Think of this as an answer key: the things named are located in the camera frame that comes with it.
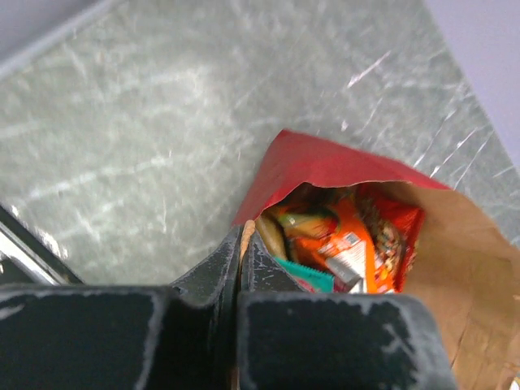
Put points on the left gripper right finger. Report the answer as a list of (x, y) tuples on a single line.
[(288, 338)]

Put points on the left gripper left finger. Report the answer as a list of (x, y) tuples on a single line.
[(176, 336)]

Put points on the teal Fox's candy bag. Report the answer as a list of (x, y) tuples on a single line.
[(310, 279)]

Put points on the orange Fox's candy bag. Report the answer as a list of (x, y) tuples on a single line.
[(332, 237)]

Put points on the red noodle snack bag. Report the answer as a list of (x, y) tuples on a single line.
[(394, 228)]

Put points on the red paper bag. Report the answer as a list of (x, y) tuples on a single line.
[(465, 272)]

